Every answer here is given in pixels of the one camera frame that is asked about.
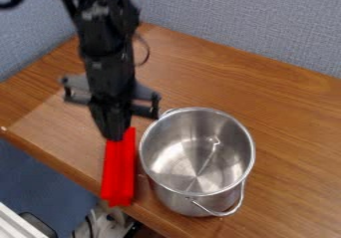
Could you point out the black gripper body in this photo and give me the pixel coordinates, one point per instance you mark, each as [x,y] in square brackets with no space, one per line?
[110,83]

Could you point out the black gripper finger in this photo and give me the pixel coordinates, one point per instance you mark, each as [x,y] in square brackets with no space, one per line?
[101,113]
[122,121]

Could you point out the red plastic block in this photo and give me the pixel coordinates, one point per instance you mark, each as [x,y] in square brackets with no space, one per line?
[118,183]

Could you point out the metal pot with handle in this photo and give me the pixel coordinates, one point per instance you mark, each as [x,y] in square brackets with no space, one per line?
[197,154]

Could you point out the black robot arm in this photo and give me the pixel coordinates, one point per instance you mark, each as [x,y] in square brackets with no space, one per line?
[106,25]

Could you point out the black white striped object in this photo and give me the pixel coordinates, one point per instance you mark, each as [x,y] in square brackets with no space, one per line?
[23,225]

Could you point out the white device under table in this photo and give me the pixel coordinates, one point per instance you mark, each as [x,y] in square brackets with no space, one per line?
[106,222]

